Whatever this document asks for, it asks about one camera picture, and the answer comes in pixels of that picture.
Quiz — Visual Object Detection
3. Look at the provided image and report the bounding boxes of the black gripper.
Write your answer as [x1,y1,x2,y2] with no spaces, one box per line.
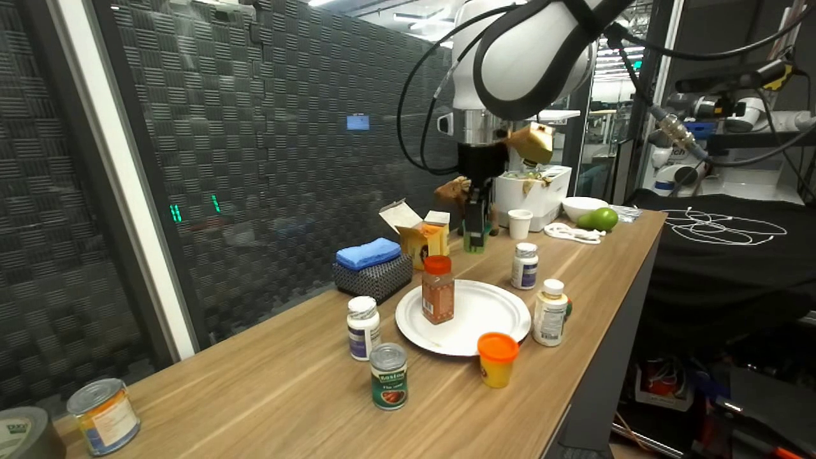
[456,141,514,247]

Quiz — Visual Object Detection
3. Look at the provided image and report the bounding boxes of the white pill bottle purple label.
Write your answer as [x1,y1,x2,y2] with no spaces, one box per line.
[510,240,544,294]

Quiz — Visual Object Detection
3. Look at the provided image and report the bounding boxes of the spice bottle with orange lid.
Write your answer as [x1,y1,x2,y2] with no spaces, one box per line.
[420,254,459,326]

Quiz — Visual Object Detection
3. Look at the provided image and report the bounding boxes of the pill bottle with green label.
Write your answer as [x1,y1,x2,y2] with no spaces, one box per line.
[530,275,572,349]

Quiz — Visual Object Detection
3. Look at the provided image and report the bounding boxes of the small white pill bottle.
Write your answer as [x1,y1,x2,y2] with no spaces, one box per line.
[345,294,383,365]

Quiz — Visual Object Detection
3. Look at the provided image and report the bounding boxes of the white paper plate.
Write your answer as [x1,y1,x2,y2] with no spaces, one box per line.
[394,278,534,361]

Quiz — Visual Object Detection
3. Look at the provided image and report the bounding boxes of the white paper cup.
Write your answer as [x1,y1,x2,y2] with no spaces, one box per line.
[506,207,535,242]

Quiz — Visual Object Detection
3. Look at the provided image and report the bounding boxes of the brown moose plush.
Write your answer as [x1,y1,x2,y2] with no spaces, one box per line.
[431,173,474,207]

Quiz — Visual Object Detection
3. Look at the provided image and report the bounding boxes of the open yellow cardboard box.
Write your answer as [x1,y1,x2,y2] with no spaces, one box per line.
[377,199,454,274]

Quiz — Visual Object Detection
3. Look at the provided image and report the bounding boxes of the brown dried scraps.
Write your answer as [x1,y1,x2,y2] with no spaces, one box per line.
[514,163,554,191]

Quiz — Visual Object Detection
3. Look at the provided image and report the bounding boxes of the white bowl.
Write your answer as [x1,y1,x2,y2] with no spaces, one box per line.
[562,194,609,228]

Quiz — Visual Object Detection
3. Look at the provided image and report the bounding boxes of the blue folded cloth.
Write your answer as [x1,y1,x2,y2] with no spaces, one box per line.
[334,236,404,274]

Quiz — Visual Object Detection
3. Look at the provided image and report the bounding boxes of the grey patterned block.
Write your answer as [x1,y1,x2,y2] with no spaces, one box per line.
[331,254,415,306]

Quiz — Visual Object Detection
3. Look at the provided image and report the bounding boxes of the yellow container with orange lid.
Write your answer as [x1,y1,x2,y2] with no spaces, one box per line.
[474,331,524,394]

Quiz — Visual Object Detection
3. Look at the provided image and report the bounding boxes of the green tin can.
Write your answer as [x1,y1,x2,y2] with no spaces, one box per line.
[368,342,410,412]

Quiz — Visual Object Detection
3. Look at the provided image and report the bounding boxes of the black cloth covered table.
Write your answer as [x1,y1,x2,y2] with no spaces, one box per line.
[624,186,816,353]

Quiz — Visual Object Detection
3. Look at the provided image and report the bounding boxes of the glass jar with orange label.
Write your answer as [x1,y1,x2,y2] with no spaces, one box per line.
[63,376,145,459]

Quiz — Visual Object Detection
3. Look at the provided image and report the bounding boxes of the grey round tin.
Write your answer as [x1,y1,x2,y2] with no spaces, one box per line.
[0,405,70,459]

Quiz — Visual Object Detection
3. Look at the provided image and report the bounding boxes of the white cord bundle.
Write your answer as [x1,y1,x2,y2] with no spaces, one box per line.
[544,221,607,247]

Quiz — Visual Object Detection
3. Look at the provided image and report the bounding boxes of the white camera with black face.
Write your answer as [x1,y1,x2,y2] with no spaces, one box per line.
[433,110,461,139]

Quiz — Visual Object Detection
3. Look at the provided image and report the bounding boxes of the black camera cable loop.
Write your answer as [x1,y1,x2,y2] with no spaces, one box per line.
[396,3,530,178]

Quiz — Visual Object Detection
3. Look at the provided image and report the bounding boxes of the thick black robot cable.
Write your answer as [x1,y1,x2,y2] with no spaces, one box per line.
[607,3,816,170]

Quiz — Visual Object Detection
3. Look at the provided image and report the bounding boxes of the white cable loop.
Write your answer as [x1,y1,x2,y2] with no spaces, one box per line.
[665,207,790,251]

